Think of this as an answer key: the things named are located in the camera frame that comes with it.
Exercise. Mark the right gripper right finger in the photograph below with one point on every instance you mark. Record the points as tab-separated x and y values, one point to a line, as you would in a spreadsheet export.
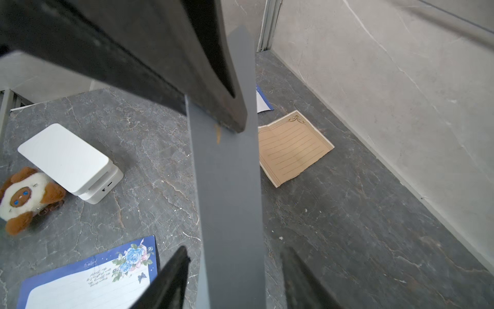
302	288

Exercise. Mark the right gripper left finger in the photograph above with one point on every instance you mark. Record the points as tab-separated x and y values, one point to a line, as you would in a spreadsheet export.
168	288

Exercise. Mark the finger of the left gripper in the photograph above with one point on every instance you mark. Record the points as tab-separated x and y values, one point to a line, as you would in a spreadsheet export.
162	51

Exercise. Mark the blue bordered letter paper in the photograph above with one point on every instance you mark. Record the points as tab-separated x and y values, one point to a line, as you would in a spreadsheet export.
263	103

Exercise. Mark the grey envelope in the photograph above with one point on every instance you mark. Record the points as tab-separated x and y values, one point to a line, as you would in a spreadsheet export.
228	185

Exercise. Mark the cream letter paper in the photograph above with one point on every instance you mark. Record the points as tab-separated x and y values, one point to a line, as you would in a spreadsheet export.
288	146

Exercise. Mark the white rectangular box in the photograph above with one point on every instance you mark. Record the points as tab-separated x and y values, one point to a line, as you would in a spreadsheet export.
75	165

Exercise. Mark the brown panda plush toy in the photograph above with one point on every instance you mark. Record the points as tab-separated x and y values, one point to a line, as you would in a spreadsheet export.
25	195

